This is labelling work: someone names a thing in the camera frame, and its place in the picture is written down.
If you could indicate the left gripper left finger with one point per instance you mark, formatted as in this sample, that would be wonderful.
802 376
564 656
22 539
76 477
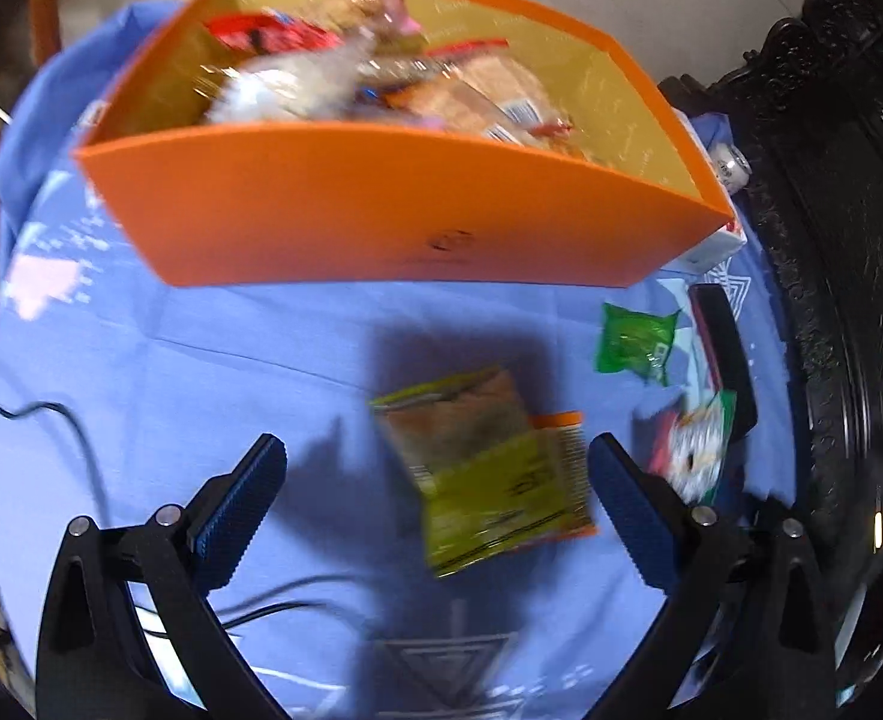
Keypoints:
229 509

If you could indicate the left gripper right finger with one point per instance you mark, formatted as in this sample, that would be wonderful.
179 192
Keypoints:
642 509

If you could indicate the green snack packet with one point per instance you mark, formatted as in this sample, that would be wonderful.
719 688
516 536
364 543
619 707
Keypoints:
636 342

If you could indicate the orange rice cake packet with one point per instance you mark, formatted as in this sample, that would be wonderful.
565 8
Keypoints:
434 426

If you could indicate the white marshmallow snack bag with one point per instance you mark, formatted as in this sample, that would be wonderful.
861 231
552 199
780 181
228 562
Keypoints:
303 85

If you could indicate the pink biscuit bag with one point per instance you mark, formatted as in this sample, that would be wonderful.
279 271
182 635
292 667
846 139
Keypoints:
388 19

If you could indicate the green yellow cracker packet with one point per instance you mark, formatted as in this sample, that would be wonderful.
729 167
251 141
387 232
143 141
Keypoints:
528 489

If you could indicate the barcode bread packet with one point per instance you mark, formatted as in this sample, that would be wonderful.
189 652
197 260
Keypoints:
483 89

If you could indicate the round cracker packet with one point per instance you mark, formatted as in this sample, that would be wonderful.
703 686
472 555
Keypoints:
690 447

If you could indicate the black smartphone red case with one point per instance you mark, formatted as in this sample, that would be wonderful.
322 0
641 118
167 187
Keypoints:
727 360

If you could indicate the blue patterned tablecloth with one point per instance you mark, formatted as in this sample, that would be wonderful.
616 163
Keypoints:
119 393

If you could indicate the floral tissue pack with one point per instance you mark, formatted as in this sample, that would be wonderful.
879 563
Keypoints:
715 249

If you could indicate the white drink can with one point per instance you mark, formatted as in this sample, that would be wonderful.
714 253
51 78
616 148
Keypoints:
731 168

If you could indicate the orange cardboard box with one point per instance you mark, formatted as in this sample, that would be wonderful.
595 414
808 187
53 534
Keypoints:
339 201

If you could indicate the dark carved wooden sofa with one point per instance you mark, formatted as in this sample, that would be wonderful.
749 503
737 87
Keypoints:
807 109

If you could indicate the red snack packet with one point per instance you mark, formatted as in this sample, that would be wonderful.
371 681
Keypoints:
270 32

